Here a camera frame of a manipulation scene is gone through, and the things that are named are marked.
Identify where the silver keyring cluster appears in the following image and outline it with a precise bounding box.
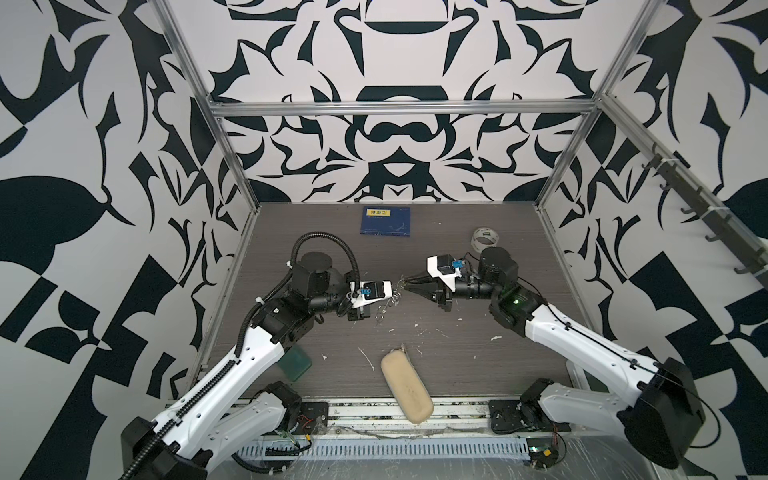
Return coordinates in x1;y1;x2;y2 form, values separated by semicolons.
375;295;400;324

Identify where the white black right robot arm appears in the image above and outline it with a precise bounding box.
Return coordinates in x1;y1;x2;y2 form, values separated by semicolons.
403;247;709;470

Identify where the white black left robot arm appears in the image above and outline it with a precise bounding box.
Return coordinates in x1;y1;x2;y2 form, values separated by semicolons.
121;231;393;479

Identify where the clear tape roll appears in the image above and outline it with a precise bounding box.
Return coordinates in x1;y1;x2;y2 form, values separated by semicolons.
470;227;499;254

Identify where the green translucent plastic case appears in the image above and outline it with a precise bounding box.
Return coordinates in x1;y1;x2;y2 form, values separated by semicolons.
277;345;313;382

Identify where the blue book yellow label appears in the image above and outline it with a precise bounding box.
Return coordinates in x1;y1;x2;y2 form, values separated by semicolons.
360;206;411;237

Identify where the beige glasses case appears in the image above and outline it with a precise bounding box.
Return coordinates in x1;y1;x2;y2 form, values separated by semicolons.
380;349;434;425

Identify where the green circuit board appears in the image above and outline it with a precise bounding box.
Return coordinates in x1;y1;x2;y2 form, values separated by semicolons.
526;437;561;470

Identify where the white slotted cable duct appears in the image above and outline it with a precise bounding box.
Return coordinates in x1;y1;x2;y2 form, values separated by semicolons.
238;438;530;461

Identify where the black wall hook rack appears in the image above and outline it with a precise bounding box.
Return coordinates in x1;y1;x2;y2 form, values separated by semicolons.
640;143;767;289

